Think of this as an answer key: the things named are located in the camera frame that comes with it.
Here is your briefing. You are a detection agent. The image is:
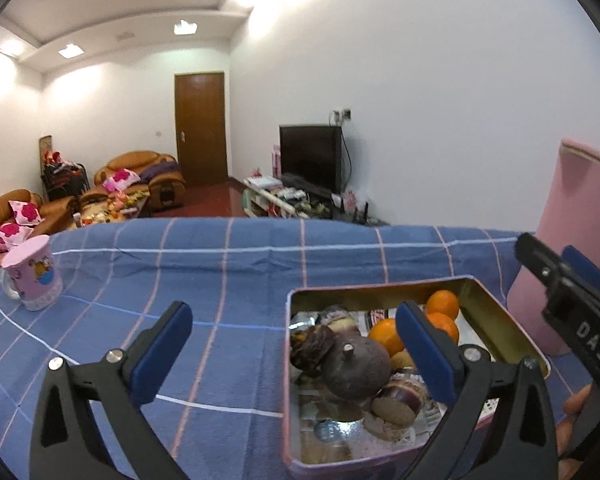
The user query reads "large orange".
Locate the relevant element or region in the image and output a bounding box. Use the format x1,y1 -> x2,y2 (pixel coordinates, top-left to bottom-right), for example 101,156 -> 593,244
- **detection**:
426,312 -> 460,345

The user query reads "person's right hand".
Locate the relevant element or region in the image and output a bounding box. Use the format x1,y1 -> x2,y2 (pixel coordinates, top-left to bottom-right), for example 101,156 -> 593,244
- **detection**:
555,384 -> 595,461

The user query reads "purple throw blanket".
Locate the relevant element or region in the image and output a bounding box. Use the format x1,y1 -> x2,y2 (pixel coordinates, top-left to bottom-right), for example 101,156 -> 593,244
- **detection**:
140,160 -> 178,183

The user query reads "pink kettle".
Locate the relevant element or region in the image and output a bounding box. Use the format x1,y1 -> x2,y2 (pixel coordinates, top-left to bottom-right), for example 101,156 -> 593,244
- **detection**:
506,137 -> 600,357

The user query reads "dark coffee table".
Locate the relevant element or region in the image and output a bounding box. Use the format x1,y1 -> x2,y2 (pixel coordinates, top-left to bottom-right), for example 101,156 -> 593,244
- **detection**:
72,195 -> 151,228

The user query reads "blue checked blanket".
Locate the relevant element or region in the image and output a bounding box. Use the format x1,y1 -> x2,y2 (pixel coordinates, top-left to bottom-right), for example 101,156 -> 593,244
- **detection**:
0,217 -> 600,480

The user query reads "purple round fruit with stem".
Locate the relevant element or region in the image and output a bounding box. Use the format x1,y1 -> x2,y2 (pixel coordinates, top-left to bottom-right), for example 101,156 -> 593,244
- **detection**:
321,336 -> 393,401

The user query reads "brown wooden door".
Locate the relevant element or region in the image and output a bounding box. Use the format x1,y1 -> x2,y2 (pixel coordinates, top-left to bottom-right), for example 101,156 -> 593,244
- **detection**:
174,72 -> 229,188

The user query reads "pink cartoon mug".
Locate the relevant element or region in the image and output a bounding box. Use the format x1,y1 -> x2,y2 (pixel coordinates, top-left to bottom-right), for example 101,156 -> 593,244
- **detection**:
0,234 -> 63,312

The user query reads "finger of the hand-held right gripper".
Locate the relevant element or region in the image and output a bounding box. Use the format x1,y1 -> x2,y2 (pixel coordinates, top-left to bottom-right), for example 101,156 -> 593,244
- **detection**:
515,232 -> 571,312
562,245 -> 600,293

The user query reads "white television stand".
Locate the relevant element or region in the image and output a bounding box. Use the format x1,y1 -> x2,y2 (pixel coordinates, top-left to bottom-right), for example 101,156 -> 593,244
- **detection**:
242,177 -> 331,221

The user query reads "chocolate cake slice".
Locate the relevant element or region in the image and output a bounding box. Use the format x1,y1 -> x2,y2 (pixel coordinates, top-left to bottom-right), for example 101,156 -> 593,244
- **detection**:
320,305 -> 362,335

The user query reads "black power cable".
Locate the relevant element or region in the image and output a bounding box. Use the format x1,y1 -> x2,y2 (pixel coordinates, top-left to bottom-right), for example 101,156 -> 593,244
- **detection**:
342,122 -> 356,193

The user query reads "brown leather armchair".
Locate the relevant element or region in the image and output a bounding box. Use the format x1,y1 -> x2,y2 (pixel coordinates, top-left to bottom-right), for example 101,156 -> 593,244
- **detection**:
94,152 -> 187,211

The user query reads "black rack with clothes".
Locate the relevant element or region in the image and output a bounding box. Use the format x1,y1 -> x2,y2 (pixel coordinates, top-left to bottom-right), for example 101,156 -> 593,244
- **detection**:
41,160 -> 91,201

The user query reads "brown leather sofa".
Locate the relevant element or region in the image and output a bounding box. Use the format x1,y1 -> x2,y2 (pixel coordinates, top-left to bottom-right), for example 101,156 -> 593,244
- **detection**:
0,189 -> 78,286

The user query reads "pile of snacks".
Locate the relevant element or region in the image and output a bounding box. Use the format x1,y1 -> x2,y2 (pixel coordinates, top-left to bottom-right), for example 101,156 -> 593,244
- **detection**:
77,192 -> 148,226

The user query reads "small orange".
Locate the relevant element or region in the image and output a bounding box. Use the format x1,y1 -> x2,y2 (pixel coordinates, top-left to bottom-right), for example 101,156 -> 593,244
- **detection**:
425,290 -> 461,321
367,317 -> 407,356

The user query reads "black television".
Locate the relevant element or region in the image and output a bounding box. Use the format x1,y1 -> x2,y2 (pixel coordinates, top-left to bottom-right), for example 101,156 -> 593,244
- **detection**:
279,124 -> 343,193

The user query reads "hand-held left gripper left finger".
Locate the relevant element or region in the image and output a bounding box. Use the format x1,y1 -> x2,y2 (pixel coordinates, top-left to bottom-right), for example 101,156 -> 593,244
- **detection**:
29,300 -> 196,480

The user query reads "brown kiwi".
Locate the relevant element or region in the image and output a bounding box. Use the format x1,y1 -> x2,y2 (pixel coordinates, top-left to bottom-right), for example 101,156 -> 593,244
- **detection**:
390,349 -> 417,372

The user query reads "dark mushroom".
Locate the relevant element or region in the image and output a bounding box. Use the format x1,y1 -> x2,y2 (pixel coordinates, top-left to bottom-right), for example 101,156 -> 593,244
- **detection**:
290,325 -> 337,378

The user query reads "pink tin box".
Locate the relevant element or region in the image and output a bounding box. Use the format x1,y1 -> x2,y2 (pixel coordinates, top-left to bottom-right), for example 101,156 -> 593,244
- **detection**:
282,275 -> 552,480

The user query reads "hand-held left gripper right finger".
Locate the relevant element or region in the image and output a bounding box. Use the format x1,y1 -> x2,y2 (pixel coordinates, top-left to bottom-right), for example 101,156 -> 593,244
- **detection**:
395,300 -> 563,480

